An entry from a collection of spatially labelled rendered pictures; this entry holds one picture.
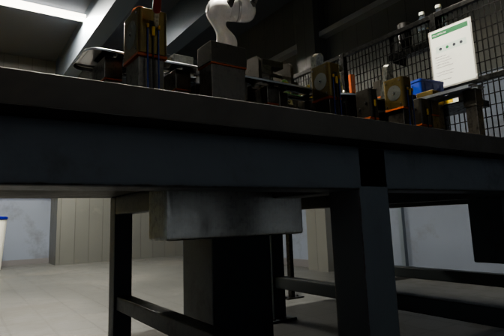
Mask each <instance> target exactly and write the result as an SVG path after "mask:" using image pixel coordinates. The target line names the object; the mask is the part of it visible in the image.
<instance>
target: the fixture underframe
mask: <svg viewBox="0 0 504 336"><path fill-rule="evenodd" d="M0 190H12V191H140V192H136V193H129V194H126V195H122V196H116V197H112V198H111V200H110V242H109V325H108V336H131V317H132V318H134V319H135V320H138V321H140V322H141V323H144V324H146V325H147V326H150V327H152V328H153V329H156V330H158V331H160V332H163V333H164V334H166V335H169V336H241V335H238V334H235V333H232V332H230V331H227V330H224V329H222V328H218V327H216V326H214V325H210V324H208V323H206V322H202V321H199V320H198V319H194V318H192V317H189V316H185V315H184V314H181V313H177V312H175V311H173V310H169V309H167V308H165V307H161V306H159V305H156V304H153V303H151V302H148V301H145V300H142V299H140V298H137V297H134V296H132V295H131V285H132V214H140V213H149V239H150V240H152V241H168V242H169V241H182V240H195V239H220V238H233V237H246V236H270V254H271V291H272V310H273V324H275V323H282V322H286V321H291V320H297V317H295V316H290V315H287V314H286V297H285V290H290V291H295V292H300V293H307V294H312V295H316V296H325V297H329V298H333V299H336V308H337V331H338V336H400V327H399V318H398V310H401V311H409V312H413V313H417V314H426V315H430V316H435V317H442V318H447V319H452V320H460V321H464V322H468V323H476V324H481V325H486V326H493V327H498V328H502V329H504V306H502V305H497V304H486V303H481V302H475V301H464V300H459V299H453V298H443V297H436V296H431V295H420V294H415V293H409V292H398V291H396V283H395V277H402V278H416V279H424V280H432V281H445V282H453V283H460V284H475V285H482V286H489V287H504V274H500V273H490V272H481V271H462V270H452V269H442V268H423V267H413V266H404V265H394V256H393V247H392V230H391V221H390V211H389V209H390V208H405V207H419V206H447V205H462V204H468V208H469V221H470V228H471V235H472V247H473V254H474V261H475V262H476V263H499V264H504V159H499V158H490V157H473V156H465V155H456V154H440V153H432V152H423V151H407V150H399V149H390V148H374V147H366V146H357V145H341V144H333V143H324V142H308V141H299V140H291V139H275V138H266V137H258V136H242V135H233V134H225V133H209V132H200V131H192V130H176V129H167V128H159V127H142V126H133V125H125V124H109V123H100V122H92V121H76V120H67V119H59V118H43V117H34V116H26V115H10V114H1V113H0ZM327 208H330V212H331V236H332V248H333V260H334V283H332V282H326V281H321V280H310V279H304V278H299V277H288V276H284V248H283V235H285V234H298V233H302V232H303V226H302V210H303V209H327Z"/></svg>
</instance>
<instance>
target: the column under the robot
mask: <svg viewBox="0 0 504 336"><path fill-rule="evenodd" d="M183 290H184V315H185V316H188V317H192V318H194V319H196V320H199V321H202V322H204V323H208V324H210V325H213V326H216V327H218V328H221V329H224V330H227V331H229V332H232V333H235V334H237V335H241V336H274V329H273V310H272V273H271V254H270V235H259V236H246V237H233V238H208V239H195V240H183Z"/></svg>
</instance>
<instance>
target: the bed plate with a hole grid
mask: <svg viewBox="0 0 504 336"><path fill-rule="evenodd" d="M0 113H1V114H10V115H18V116H34V117H43V118H51V119H67V120H76V121H84V122H100V123H109V124H117V125H133V126H142V127H151V128H167V129H176V130H184V131H200V132H209V133H217V134H233V135H242V136H250V137H266V138H275V139H283V140H299V141H308V142H317V143H333V144H341V145H350V146H366V147H374V148H383V149H399V150H407V151H416V152H432V153H440V154H449V155H465V156H473V157H482V158H499V159H504V138H502V137H496V136H486V135H481V134H475V133H465V132H460V131H454V130H443V129H438V128H432V127H422V126H417V125H411V124H401V123H396V122H390V121H380V120H374V119H369V118H359V117H353V116H348V115H338V114H332V113H327V112H316V111H310V110H305V109H295V108H289V107H284V106H274V105H268V104H263V103H252V102H247V101H241V100H231V99H226V98H220V97H210V96H205V95H199V94H188V93H183V92H177V91H167V90H162V89H156V88H146V87H141V86H135V85H125V84H119V83H114V82H104V81H98V80H93V79H83V78H77V77H72V76H61V75H55V74H50V73H40V72H34V71H29V70H19V69H13V68H8V67H0ZM136 192H140V191H111V190H0V198H112V197H118V196H122V195H126V194H132V193H136Z"/></svg>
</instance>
